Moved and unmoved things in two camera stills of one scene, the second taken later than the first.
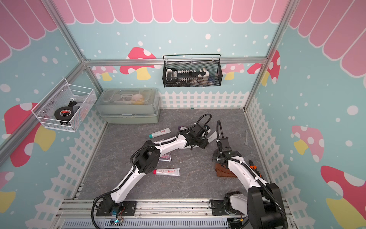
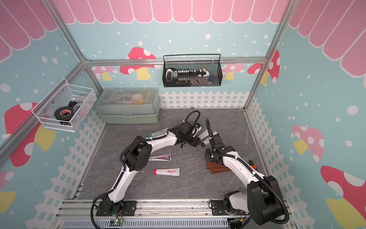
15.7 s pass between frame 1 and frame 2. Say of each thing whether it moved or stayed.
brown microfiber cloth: moved
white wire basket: stayed
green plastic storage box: stayed
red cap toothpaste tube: stayed
